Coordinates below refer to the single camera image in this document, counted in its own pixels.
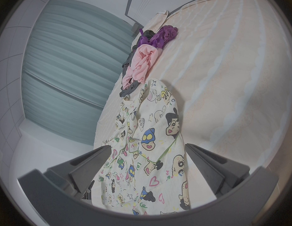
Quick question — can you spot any bed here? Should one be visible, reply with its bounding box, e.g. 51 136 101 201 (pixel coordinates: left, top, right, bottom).
93 0 292 212

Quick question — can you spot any blue-green curtain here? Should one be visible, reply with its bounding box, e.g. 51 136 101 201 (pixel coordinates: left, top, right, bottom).
21 0 137 147

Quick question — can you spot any cream pillow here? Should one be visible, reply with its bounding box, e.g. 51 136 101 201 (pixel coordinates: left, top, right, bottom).
146 10 170 36

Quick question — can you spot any purple garment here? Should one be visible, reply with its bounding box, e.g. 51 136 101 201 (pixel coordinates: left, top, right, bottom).
138 25 179 49

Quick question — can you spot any pink garment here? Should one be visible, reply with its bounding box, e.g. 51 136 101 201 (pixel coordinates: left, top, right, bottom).
122 44 162 90

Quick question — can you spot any white printed pyjama top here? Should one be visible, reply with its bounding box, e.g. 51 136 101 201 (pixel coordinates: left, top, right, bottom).
91 78 192 215

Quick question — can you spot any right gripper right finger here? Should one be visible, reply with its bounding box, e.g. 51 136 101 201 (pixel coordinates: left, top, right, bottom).
185 143 251 195

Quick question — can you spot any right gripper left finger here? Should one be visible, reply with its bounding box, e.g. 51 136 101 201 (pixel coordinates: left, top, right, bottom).
44 145 113 193

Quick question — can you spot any black garment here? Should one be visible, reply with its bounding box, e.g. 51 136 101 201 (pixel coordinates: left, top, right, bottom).
119 29 159 98

